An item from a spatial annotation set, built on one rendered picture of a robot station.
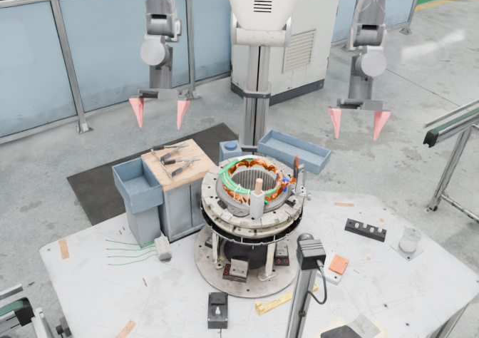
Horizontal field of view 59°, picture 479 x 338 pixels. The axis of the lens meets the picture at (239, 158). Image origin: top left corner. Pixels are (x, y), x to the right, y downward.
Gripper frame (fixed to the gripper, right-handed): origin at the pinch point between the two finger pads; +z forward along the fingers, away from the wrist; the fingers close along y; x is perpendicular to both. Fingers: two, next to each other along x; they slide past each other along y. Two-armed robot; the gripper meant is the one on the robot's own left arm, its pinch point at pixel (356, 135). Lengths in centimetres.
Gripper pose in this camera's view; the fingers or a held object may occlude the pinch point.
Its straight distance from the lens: 112.3
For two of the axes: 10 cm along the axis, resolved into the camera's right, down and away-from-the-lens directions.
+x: 0.3, -1.5, 9.9
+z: -0.5, 9.9, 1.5
